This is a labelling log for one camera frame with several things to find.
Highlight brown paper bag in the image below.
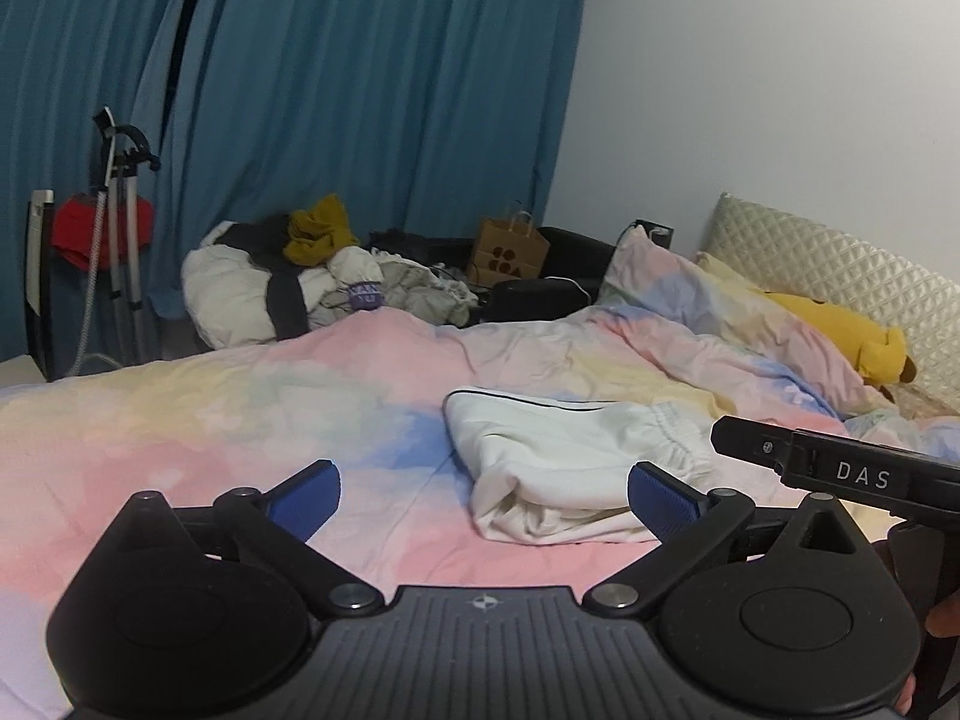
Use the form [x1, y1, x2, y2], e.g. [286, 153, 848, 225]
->
[466, 202, 551, 289]

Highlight black sofa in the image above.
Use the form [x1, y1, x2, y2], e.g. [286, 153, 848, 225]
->
[367, 225, 622, 325]

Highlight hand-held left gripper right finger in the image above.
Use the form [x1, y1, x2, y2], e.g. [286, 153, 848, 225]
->
[583, 461, 878, 614]

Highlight pale yellow pillow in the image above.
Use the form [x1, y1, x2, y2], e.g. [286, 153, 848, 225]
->
[696, 250, 773, 301]

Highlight garment steamer stand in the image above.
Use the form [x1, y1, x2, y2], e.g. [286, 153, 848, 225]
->
[75, 109, 163, 376]

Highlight black chair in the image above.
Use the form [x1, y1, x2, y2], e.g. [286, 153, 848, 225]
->
[21, 190, 58, 383]

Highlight red cloth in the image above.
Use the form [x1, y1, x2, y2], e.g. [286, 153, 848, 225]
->
[51, 193, 155, 271]

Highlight black bag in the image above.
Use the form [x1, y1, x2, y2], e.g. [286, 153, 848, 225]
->
[477, 277, 590, 325]

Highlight cream quilted headboard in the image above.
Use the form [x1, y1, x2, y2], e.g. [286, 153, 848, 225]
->
[708, 193, 960, 415]

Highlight blue curtain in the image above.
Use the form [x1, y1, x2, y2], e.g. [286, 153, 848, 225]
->
[0, 0, 593, 365]

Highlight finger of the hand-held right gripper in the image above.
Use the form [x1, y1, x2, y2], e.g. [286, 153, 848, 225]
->
[711, 415, 796, 482]

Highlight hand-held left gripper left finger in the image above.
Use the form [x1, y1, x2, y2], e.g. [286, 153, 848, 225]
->
[105, 460, 383, 614]

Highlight mustard yellow garment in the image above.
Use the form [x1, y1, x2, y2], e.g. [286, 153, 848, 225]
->
[282, 193, 361, 268]

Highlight white pants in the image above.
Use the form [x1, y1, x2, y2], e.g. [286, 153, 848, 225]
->
[444, 387, 715, 545]

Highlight person's right hand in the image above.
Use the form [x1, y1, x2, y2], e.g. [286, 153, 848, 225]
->
[924, 589, 960, 640]

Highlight pile of clothes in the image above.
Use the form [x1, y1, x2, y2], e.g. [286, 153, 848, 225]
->
[181, 220, 391, 350]

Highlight pastel tie-dye duvet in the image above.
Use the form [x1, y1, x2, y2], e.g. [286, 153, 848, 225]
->
[0, 228, 960, 720]

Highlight yellow plush toy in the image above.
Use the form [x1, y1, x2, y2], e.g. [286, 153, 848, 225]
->
[757, 289, 919, 400]

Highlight grey crumpled clothes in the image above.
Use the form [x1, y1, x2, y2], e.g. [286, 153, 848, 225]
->
[322, 246, 481, 328]

